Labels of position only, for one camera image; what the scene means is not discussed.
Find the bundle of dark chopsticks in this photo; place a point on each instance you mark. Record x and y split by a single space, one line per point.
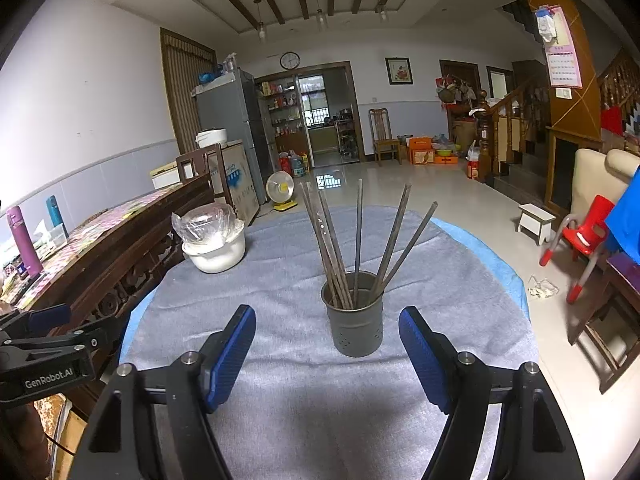
357 240

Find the white rag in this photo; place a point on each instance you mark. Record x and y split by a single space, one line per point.
544 287

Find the red plastic chair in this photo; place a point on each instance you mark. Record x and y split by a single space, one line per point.
582 230

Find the round wall clock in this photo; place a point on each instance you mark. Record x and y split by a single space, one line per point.
290 60

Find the white chest freezer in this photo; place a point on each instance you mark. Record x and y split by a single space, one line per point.
240 180

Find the blue water jug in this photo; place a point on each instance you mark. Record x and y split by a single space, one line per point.
298 165

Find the pantry shelf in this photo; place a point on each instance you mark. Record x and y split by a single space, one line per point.
280 115

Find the blue thermos bottle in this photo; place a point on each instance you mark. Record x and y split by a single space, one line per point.
56 217

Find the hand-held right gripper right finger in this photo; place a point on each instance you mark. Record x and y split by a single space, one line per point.
425 362

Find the glass pendant lamp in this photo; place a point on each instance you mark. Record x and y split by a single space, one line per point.
383 12
320 15
259 27

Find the clear plastic bag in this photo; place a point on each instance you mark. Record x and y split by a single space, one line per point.
202 227

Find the blue table cover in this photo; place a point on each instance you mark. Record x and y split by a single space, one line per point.
495 265

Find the purple thermos bottle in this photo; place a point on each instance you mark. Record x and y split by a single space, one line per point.
25 245

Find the person's left forearm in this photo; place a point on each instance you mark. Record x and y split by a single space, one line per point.
20 445

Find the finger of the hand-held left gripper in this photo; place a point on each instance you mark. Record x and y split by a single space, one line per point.
95 335
50 316

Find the framed picture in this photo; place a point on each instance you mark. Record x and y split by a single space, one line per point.
399 71

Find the dark wooden table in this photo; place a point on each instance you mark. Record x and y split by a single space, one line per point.
615 310

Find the orange cardboard box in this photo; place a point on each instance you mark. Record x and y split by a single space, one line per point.
420 151

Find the grey refrigerator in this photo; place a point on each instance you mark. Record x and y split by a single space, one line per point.
230 110

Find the beige armchair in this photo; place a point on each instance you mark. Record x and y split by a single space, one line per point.
592 180

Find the grey metal utensil holder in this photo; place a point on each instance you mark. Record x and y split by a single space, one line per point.
355 325

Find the white pot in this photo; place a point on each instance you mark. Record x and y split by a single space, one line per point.
217 257

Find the red and white bag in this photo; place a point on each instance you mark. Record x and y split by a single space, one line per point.
474 162

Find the white rice cooker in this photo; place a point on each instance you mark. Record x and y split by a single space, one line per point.
211 138

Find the dark wooden chair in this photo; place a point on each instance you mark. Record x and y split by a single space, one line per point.
215 180

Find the wall calendar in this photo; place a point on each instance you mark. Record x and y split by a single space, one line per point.
562 50

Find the wooden stair railing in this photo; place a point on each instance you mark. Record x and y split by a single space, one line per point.
505 130

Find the blue cloth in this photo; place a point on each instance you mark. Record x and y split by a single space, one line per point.
627 215

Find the white stool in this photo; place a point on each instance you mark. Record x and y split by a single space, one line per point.
535 220

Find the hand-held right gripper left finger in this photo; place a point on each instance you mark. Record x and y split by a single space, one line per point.
230 357

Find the light wooden chair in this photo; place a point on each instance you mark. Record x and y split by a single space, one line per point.
384 135

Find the grey tablecloth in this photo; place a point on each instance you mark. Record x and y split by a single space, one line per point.
300 270

